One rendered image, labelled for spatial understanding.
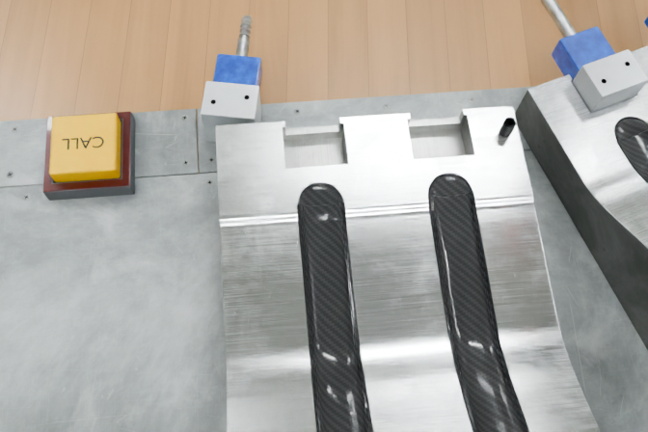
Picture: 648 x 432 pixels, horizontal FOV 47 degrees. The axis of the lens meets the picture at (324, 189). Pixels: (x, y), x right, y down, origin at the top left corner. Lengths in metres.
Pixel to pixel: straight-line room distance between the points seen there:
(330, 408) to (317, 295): 0.09
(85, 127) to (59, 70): 0.11
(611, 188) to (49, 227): 0.51
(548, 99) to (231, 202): 0.31
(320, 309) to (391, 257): 0.07
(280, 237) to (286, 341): 0.08
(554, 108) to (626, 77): 0.07
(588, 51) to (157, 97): 0.42
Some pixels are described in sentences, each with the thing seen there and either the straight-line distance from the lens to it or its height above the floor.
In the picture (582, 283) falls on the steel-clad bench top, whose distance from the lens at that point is 0.72.
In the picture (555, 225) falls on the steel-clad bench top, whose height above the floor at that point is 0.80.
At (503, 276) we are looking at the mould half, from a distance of 0.61.
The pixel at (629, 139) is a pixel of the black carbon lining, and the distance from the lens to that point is 0.74.
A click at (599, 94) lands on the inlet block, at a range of 0.72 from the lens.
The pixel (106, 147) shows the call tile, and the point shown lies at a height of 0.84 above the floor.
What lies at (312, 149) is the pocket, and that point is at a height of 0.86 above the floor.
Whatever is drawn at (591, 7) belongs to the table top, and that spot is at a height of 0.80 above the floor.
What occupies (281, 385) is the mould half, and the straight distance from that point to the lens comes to 0.57.
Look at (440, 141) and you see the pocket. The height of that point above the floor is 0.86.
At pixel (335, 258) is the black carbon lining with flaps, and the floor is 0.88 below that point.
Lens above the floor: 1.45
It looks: 66 degrees down
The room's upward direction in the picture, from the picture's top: 5 degrees clockwise
